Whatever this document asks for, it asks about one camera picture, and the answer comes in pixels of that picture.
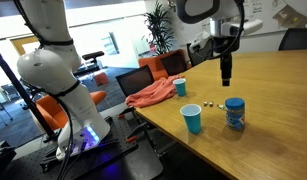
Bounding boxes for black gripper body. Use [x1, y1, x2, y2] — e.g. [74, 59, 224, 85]
[206, 37, 240, 58]

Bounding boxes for blue plastic cup front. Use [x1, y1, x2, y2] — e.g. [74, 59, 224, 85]
[180, 104, 201, 134]

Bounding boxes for blue plastic cup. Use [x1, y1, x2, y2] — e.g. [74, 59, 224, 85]
[180, 104, 201, 134]
[173, 78, 186, 97]

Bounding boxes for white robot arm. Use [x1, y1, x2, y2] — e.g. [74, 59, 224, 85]
[13, 0, 263, 160]

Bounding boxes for blue plastic cup back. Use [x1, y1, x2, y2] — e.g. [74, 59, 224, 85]
[173, 78, 186, 97]

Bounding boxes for small metal balls toy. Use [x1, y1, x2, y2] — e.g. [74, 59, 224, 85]
[203, 101, 226, 110]

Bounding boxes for blue lidded jar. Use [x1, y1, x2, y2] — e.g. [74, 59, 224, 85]
[225, 98, 245, 130]

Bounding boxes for whiteboard with writing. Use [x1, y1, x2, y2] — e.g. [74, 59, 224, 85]
[175, 0, 307, 37]

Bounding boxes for potted green plant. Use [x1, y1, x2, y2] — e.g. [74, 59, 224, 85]
[144, 0, 174, 55]

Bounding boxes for salmon pink cloth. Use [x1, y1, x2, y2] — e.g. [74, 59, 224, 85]
[125, 75, 181, 108]

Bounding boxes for orange sofa back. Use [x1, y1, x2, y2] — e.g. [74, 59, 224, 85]
[138, 49, 185, 80]

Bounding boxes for black chair far right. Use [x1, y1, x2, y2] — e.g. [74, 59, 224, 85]
[278, 28, 307, 51]

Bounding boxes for black mesh office chair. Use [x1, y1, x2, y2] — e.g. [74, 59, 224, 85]
[116, 65, 154, 96]

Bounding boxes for black exercise bench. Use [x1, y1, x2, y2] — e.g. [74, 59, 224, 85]
[74, 51, 104, 76]

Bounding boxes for black optical breadboard base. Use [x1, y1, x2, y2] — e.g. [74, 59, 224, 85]
[0, 117, 163, 180]

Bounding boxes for orange armchair left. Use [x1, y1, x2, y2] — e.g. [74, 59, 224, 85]
[35, 90, 108, 131]

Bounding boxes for black tripod pole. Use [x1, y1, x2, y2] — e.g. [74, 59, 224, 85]
[0, 53, 58, 142]

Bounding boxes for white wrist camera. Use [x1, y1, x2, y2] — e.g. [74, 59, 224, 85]
[221, 19, 263, 36]

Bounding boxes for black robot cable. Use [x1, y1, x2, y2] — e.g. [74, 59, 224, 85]
[12, 0, 77, 180]

